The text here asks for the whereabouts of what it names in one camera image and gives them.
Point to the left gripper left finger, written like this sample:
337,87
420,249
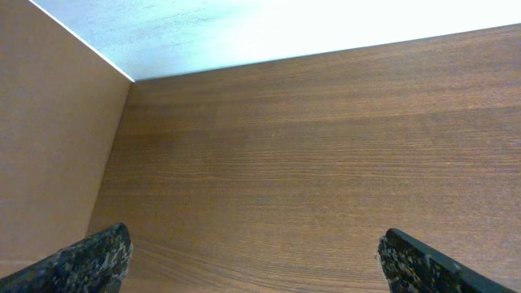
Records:
97,263

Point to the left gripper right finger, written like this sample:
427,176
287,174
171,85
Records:
410,265

